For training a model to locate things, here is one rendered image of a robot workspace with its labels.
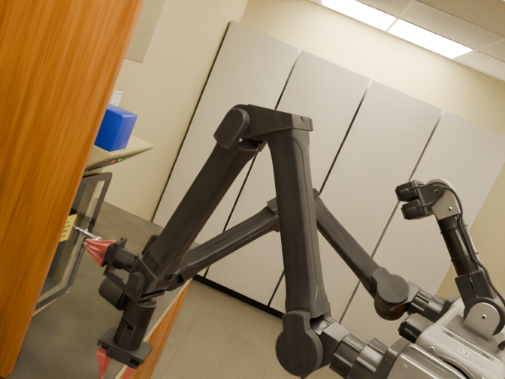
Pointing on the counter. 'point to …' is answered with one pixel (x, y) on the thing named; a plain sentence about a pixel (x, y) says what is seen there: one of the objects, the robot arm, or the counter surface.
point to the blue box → (115, 128)
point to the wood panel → (48, 134)
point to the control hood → (98, 155)
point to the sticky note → (68, 227)
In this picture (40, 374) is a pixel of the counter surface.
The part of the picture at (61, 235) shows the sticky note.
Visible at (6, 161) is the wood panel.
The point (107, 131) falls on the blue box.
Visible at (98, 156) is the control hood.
